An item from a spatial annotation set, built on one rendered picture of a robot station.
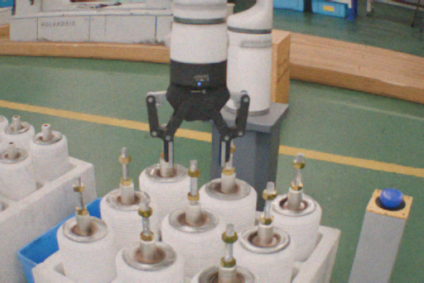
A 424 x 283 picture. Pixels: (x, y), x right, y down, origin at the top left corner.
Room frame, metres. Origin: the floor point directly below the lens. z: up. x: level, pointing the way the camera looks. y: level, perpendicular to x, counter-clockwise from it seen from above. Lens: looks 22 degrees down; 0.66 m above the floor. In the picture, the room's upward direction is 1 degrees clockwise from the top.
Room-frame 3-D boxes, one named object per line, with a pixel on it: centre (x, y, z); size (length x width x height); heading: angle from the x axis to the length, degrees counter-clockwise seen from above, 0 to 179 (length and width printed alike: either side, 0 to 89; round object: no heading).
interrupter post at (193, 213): (0.69, 0.02, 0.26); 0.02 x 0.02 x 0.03
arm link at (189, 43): (0.70, 0.02, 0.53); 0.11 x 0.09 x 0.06; 4
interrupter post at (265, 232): (0.63, -0.08, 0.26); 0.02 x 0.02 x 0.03
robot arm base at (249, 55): (1.06, -0.07, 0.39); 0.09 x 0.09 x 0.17; 69
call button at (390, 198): (0.62, -0.26, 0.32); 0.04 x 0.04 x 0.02
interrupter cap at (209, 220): (0.69, 0.02, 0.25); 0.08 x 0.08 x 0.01
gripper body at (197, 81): (0.69, 0.02, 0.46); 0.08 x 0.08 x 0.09
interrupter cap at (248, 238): (0.63, -0.08, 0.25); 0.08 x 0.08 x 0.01
